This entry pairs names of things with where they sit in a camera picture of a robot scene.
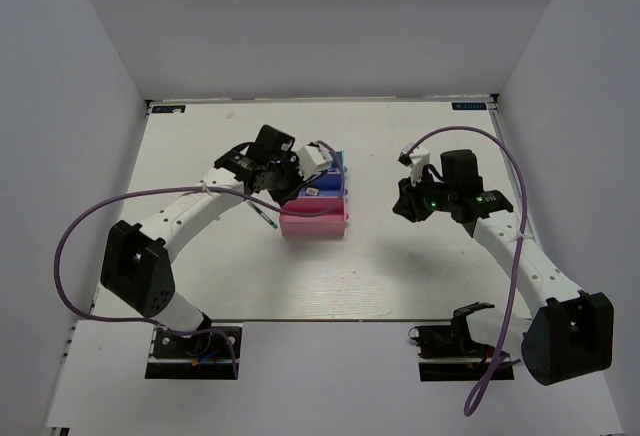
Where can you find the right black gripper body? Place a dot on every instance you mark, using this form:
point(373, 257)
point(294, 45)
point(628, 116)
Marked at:
point(440, 194)

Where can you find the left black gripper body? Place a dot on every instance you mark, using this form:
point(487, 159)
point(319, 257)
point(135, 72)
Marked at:
point(285, 172)

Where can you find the green gel pen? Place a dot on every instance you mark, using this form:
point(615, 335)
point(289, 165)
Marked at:
point(264, 216)

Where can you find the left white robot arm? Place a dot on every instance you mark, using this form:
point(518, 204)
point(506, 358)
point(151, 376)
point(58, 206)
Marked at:
point(137, 265)

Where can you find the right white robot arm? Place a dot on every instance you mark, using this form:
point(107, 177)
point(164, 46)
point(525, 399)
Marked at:
point(569, 332)

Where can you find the dark blue bin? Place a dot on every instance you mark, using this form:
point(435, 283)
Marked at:
point(329, 185)

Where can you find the pink bin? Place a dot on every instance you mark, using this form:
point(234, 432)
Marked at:
point(332, 223)

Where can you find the light blue bin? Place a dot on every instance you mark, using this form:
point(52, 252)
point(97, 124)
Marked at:
point(338, 164)

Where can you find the right corner label sticker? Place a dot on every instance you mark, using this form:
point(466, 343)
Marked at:
point(469, 106)

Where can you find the corner label sticker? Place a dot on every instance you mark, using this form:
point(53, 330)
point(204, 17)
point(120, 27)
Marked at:
point(469, 106)
point(168, 109)

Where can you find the left corner label sticker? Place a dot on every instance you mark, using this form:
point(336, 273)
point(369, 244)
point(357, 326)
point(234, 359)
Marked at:
point(168, 109)

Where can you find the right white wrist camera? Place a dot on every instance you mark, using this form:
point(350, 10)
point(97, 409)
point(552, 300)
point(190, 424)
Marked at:
point(416, 159)

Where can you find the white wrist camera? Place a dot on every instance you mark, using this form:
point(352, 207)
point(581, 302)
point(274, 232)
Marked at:
point(313, 159)
point(416, 159)

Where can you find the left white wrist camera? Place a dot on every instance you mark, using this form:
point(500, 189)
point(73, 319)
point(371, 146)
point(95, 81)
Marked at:
point(313, 159)

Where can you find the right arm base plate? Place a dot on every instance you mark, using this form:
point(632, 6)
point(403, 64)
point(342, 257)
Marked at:
point(447, 352)

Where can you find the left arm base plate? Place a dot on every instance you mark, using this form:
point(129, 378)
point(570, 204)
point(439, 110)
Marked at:
point(207, 357)

